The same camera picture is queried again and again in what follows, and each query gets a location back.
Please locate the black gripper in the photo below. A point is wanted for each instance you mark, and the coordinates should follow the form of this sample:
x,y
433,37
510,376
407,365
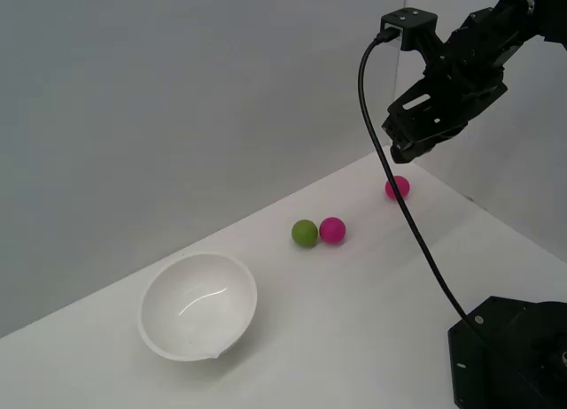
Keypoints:
x,y
465,72

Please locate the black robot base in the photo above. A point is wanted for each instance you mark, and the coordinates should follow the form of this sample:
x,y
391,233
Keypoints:
x,y
509,356

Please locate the white bowl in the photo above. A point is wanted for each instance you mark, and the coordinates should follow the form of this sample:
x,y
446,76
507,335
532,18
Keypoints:
x,y
195,311

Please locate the pink ball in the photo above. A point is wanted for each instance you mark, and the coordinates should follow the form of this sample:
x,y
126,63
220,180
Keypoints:
x,y
401,185
332,230

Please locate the green ball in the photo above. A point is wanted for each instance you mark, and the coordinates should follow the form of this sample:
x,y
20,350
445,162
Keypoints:
x,y
304,233

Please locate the black gripper-mounted camera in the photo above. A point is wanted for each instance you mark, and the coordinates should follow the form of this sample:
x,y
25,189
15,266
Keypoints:
x,y
409,26

